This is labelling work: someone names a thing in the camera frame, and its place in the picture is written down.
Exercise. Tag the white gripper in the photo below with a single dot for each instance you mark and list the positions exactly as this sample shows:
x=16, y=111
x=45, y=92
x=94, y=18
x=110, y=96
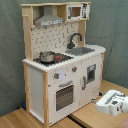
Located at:
x=111, y=103

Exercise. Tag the small metal toy pot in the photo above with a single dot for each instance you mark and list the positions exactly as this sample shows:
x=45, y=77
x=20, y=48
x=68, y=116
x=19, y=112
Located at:
x=47, y=56

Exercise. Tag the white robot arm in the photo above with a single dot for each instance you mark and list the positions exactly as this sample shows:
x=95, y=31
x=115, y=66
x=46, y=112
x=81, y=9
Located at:
x=125, y=105

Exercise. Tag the wooden toy kitchen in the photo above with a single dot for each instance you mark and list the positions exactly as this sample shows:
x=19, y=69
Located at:
x=57, y=38

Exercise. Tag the white toy fridge door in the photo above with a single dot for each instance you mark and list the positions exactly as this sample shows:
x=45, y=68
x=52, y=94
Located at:
x=90, y=79

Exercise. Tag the toy oven door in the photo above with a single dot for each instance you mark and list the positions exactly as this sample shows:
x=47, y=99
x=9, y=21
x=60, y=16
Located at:
x=63, y=99

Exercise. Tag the right red stove knob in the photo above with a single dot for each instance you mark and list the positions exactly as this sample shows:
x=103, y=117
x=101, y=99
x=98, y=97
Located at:
x=74, y=69

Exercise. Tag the red stove knob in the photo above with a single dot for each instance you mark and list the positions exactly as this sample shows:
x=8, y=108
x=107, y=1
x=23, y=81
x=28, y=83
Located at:
x=56, y=75
x=74, y=69

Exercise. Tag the grey toy sink basin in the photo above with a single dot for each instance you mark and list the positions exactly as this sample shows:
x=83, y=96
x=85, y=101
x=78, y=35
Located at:
x=79, y=51

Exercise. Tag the left red stove knob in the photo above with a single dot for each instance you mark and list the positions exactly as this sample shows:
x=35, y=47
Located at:
x=56, y=75

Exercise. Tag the black toy stovetop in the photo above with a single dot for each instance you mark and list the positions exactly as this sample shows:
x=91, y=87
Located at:
x=58, y=59

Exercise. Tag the white toy microwave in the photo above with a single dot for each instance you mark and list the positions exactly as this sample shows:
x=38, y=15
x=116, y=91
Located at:
x=77, y=11

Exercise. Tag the grey toy range hood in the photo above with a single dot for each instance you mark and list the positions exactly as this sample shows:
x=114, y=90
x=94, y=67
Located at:
x=48, y=18

